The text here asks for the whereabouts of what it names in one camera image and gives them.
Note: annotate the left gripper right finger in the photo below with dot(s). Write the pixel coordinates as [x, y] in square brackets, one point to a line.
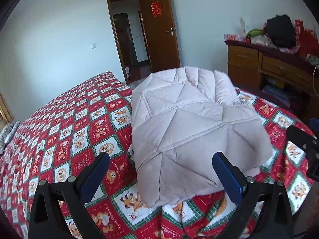
[275, 219]

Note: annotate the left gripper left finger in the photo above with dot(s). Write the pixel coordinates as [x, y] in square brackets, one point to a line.
[46, 218]

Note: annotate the pale pink puffer jacket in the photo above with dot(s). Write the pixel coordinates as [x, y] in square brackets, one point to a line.
[180, 118]

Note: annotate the black clothes pile on dresser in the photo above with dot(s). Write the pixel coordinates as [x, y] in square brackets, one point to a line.
[281, 31]

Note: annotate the brown wooden dresser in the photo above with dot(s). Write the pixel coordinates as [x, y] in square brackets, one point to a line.
[252, 66]

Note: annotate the grey striped pillow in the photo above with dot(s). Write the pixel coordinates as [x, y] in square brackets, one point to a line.
[7, 134]

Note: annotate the red gift bag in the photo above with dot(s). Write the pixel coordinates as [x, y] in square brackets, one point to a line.
[306, 40]

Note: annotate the red checkered bed quilt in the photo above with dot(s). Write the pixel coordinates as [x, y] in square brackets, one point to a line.
[66, 135]

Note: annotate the cream wooden headboard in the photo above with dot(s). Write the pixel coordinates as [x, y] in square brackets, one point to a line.
[6, 116]

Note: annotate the green item on dresser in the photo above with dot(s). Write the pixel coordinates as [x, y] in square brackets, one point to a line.
[254, 32]

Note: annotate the brown wooden door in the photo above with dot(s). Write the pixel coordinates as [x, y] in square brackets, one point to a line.
[162, 47]

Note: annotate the red double happiness sticker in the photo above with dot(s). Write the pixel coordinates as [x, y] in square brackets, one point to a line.
[156, 9]

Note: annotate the silver door handle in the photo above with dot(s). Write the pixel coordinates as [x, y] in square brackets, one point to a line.
[171, 32]

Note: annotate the dark brown door frame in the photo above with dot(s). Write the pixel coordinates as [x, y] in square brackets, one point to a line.
[130, 38]

